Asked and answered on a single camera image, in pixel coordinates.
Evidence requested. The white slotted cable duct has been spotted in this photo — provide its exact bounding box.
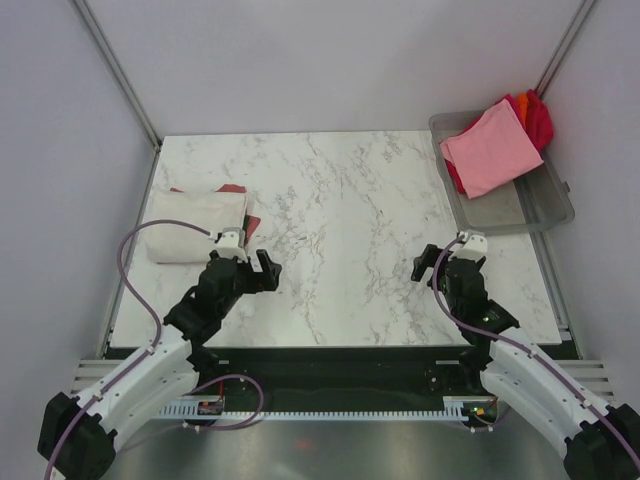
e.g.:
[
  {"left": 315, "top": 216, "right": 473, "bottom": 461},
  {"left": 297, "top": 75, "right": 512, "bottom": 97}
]
[{"left": 153, "top": 396, "right": 493, "bottom": 422}]

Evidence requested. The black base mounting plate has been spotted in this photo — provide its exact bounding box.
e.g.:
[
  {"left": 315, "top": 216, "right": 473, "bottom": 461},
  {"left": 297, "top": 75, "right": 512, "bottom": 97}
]
[{"left": 199, "top": 346, "right": 489, "bottom": 411}]

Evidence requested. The folded salmon red t-shirt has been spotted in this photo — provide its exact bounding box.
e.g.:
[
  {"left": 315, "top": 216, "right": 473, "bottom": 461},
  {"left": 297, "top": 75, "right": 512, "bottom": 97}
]
[{"left": 156, "top": 184, "right": 260, "bottom": 264}]

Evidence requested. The left aluminium frame post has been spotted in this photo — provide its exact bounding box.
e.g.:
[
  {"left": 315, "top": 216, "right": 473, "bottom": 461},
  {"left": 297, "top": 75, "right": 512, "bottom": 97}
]
[{"left": 68, "top": 0, "right": 162, "bottom": 149}]

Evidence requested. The white and green t-shirt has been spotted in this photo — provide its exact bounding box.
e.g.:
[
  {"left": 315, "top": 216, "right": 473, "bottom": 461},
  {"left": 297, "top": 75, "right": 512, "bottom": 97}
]
[{"left": 141, "top": 190, "right": 248, "bottom": 264}]

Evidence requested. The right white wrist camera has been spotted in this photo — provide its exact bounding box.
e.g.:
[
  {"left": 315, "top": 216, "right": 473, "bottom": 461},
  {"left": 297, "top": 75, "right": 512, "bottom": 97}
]
[{"left": 453, "top": 231, "right": 488, "bottom": 262}]

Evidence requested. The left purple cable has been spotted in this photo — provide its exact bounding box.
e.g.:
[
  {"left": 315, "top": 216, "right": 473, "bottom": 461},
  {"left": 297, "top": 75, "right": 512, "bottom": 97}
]
[{"left": 43, "top": 219, "right": 265, "bottom": 480}]

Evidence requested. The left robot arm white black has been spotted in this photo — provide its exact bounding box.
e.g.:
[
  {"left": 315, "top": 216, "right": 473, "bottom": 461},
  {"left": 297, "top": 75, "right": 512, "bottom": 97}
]
[{"left": 37, "top": 250, "right": 282, "bottom": 479}]

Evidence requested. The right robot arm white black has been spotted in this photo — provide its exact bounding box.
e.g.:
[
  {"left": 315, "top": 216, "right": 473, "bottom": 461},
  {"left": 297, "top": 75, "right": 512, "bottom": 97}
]
[{"left": 411, "top": 233, "right": 639, "bottom": 479}]

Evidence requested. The pink t-shirt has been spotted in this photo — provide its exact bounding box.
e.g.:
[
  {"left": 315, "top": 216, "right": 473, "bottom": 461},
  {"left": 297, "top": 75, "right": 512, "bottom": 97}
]
[{"left": 440, "top": 95, "right": 543, "bottom": 199}]

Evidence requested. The orange t-shirt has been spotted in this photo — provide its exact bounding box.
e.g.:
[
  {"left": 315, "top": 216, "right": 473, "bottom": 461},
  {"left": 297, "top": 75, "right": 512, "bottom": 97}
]
[{"left": 516, "top": 92, "right": 529, "bottom": 121}]

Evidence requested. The aluminium frame post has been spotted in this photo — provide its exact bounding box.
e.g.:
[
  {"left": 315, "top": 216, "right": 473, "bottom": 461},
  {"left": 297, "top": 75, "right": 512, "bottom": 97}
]
[
  {"left": 535, "top": 0, "right": 601, "bottom": 99},
  {"left": 68, "top": 0, "right": 162, "bottom": 149}
]

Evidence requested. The aluminium extrusion rail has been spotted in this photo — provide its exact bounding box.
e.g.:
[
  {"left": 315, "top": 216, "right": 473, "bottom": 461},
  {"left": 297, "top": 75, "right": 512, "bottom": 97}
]
[{"left": 69, "top": 359, "right": 122, "bottom": 397}]

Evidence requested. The right aluminium frame post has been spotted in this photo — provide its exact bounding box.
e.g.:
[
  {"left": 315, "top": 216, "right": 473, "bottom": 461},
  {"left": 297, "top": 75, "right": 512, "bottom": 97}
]
[{"left": 535, "top": 0, "right": 601, "bottom": 99}]

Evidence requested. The clear grey plastic bin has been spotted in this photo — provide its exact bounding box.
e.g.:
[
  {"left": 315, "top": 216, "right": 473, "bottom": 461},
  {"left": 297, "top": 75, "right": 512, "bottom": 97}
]
[{"left": 429, "top": 111, "right": 575, "bottom": 236}]

